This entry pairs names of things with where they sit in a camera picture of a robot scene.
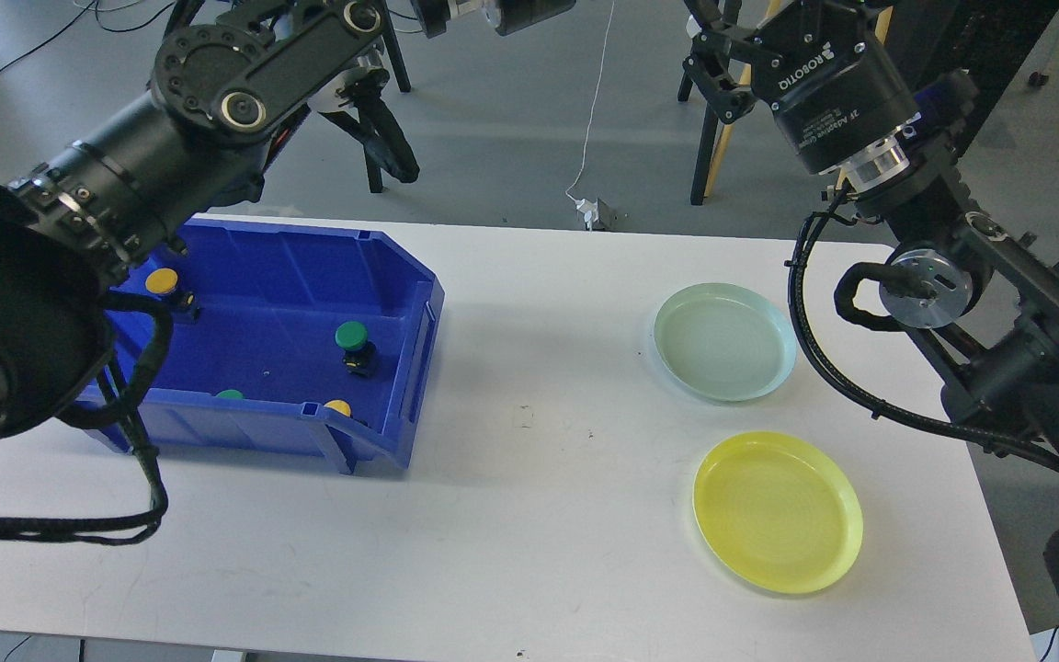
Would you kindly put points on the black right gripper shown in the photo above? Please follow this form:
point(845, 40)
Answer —
point(829, 81)

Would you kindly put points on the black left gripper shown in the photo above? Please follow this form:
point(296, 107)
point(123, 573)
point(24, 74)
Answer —
point(508, 17)

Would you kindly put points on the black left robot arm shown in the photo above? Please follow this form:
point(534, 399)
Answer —
point(223, 100)

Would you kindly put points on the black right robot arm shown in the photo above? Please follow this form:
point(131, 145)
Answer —
point(969, 294)

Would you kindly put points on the light green plate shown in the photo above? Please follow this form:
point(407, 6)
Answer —
point(724, 343)

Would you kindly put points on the yellow push button front right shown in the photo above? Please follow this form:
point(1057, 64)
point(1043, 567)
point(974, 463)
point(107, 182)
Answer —
point(343, 408)

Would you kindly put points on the yellow push button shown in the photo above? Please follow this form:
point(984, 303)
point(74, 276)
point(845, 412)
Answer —
point(343, 408)
point(167, 285)

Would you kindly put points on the yellow push button back left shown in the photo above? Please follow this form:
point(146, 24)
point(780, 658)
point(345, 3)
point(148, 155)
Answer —
point(167, 285)

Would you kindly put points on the yellow plate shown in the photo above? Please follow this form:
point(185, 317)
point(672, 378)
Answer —
point(778, 512)

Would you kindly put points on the black stand legs centre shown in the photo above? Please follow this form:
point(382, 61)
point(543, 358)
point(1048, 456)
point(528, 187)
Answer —
point(704, 156)

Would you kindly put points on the wooden easel legs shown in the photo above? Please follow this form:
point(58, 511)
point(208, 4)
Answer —
point(723, 141)

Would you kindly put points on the black tripod legs left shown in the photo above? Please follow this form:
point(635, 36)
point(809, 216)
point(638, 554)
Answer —
point(387, 150)

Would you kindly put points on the black computer tower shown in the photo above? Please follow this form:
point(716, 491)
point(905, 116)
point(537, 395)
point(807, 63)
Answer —
point(990, 40)

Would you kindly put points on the blue plastic storage bin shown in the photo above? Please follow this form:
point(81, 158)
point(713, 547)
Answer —
point(271, 297)

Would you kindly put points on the white power adapter with cable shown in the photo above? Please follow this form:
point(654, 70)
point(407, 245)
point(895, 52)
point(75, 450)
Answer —
point(587, 210)

